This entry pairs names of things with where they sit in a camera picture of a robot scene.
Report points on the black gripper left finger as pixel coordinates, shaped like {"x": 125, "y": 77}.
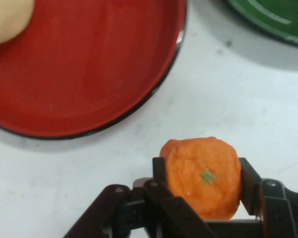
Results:
{"x": 159, "y": 198}

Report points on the orange toy mandarin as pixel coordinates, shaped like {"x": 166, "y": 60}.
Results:
{"x": 203, "y": 178}

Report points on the red round plate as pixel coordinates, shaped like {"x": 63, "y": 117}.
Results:
{"x": 84, "y": 67}

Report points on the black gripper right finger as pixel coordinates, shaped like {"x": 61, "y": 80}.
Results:
{"x": 275, "y": 205}

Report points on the dark green round plate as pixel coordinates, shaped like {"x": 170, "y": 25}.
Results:
{"x": 275, "y": 17}

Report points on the pale yellow toy potato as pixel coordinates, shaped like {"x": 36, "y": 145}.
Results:
{"x": 7, "y": 19}

